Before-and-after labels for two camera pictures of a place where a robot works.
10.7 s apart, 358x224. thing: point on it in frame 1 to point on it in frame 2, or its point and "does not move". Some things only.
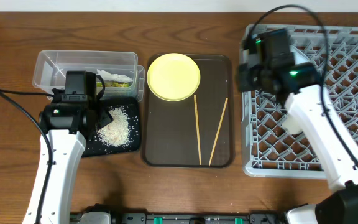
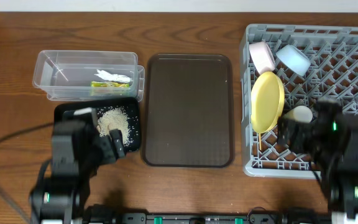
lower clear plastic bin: x=120 y=81 does not move
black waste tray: x=121 y=135 does not move
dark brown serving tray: x=170 y=130 does not move
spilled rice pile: x=116 y=133 does not move
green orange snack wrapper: x=113 y=84 does not move
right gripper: x=244 y=82 to x=299 y=134
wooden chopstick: x=196 y=114 to x=260 y=141
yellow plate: x=173 y=77 to x=268 y=101
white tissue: x=115 y=77 does not move
